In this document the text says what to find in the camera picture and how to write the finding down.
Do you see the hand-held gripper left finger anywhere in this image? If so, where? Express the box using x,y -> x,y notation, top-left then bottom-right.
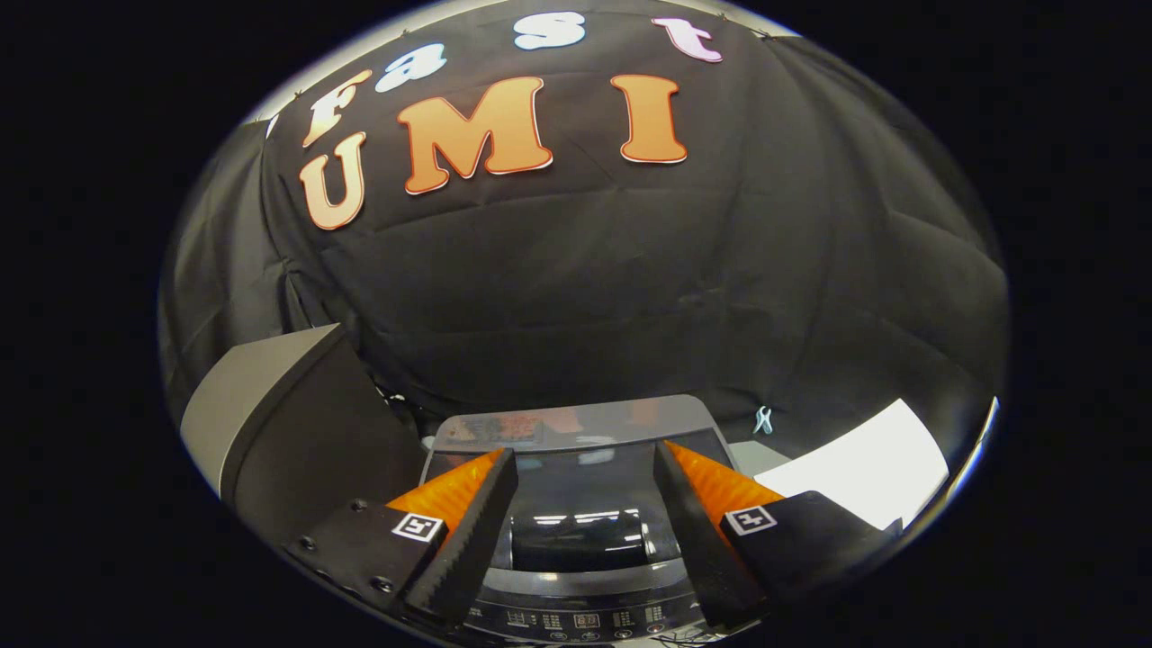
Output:
286,447 -> 520,631

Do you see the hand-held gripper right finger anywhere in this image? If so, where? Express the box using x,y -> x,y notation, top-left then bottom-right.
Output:
653,439 -> 904,631

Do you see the grey washing machine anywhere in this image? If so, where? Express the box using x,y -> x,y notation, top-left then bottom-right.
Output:
418,436 -> 793,647

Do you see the white side table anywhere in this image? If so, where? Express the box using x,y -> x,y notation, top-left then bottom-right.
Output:
778,399 -> 950,532

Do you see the grey cabinet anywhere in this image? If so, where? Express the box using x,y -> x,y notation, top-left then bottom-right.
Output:
180,324 -> 428,550

